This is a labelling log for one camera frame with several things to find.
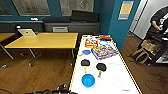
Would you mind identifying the yellow wall sign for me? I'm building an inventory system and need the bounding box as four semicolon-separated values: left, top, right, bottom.
117;0;135;22

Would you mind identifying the small blue item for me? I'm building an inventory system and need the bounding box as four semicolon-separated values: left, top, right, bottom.
98;39;111;47

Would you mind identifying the orange snack pack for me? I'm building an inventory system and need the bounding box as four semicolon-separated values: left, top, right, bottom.
84;37;100;49

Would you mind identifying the blue bowl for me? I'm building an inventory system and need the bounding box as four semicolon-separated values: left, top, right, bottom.
81;73;97;89

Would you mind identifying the long wooden table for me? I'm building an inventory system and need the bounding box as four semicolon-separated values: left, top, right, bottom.
4;31;80;68
0;32;16;61

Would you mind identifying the colourful game box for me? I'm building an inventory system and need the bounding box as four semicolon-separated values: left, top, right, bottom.
91;45;120;61

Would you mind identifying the large wall window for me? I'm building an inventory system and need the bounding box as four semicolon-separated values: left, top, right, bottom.
11;0;52;17
59;0;96;16
0;0;13;17

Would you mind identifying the brown cardboard box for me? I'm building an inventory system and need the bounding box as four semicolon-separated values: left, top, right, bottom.
141;39;161;53

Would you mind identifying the black wheeled cart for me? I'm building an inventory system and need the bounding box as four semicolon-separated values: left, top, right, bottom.
145;28;168;67

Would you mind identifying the red flat item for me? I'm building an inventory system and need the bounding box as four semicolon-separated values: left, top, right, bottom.
99;35;112;41

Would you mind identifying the white laptop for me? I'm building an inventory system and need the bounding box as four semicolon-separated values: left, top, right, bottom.
17;28;38;37

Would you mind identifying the white table with dishes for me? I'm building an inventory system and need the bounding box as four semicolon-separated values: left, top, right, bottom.
67;34;141;94

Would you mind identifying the person in dark shirt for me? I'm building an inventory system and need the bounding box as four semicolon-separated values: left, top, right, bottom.
149;6;168;38

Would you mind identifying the black sofa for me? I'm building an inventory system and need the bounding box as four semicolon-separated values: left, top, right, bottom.
0;9;101;35

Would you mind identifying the blue table tennis paddle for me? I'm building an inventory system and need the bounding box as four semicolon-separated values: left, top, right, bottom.
79;49;92;57

